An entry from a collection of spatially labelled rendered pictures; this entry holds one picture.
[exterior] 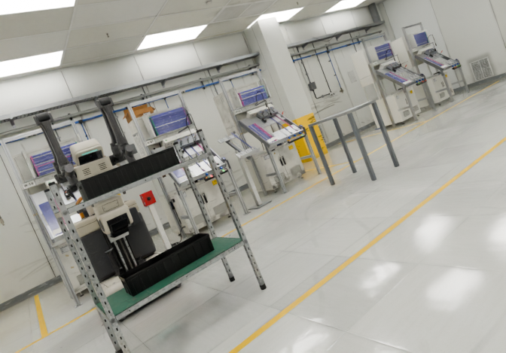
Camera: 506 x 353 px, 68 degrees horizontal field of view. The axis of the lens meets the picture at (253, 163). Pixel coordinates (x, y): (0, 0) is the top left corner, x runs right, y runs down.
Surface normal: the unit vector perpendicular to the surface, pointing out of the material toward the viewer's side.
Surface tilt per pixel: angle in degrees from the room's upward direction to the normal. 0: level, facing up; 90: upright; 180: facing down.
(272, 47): 90
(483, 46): 90
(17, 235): 90
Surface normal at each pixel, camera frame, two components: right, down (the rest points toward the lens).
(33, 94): 0.52, -0.14
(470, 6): -0.77, 0.35
